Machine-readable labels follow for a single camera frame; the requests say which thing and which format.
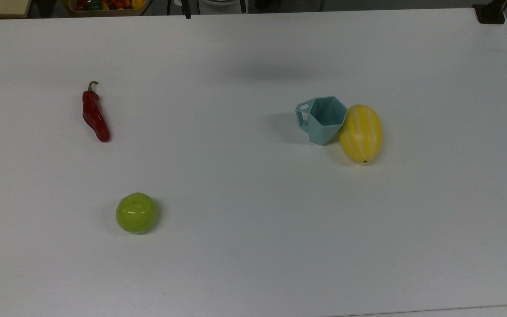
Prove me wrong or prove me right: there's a light blue faceted mug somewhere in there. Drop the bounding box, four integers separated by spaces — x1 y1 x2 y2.
296 96 349 147

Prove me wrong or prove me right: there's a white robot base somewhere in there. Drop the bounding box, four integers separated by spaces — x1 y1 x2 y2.
199 0 248 7

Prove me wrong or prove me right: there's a box of toy vegetables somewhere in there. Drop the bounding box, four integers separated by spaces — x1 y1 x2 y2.
62 0 153 17

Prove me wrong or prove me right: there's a red chili pepper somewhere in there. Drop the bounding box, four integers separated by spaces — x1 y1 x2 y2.
82 81 111 143

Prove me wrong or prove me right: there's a green apple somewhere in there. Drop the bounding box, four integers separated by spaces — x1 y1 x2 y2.
115 192 159 235

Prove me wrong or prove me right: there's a yellow striped melon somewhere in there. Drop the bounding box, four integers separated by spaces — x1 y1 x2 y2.
338 104 383 164

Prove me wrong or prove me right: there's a black table clamp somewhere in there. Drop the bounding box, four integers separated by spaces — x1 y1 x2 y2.
473 0 507 25

